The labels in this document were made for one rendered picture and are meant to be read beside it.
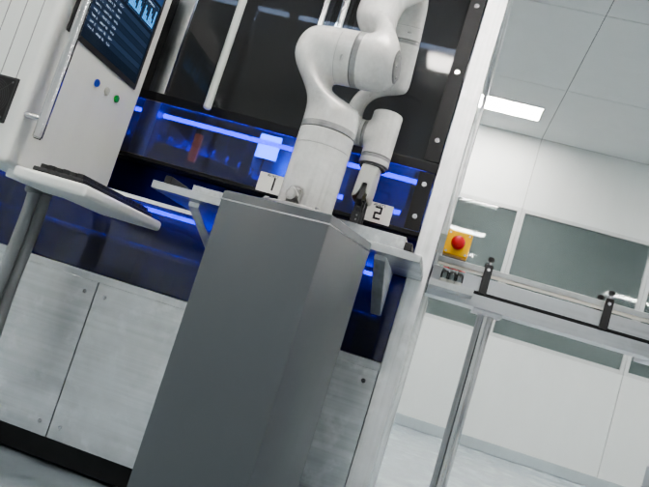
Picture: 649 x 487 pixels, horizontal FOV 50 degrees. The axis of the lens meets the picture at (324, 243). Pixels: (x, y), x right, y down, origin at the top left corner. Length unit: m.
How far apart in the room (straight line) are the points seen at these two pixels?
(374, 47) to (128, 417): 1.32
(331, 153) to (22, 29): 0.87
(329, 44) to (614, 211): 5.65
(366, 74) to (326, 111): 0.12
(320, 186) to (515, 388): 5.39
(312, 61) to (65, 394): 1.31
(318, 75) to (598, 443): 5.67
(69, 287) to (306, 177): 1.10
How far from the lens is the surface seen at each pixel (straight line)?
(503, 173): 6.90
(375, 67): 1.50
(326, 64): 1.53
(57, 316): 2.33
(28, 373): 2.37
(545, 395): 6.73
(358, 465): 2.07
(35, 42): 1.91
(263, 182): 2.16
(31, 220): 2.16
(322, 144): 1.45
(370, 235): 1.70
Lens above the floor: 0.66
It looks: 6 degrees up
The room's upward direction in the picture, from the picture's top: 17 degrees clockwise
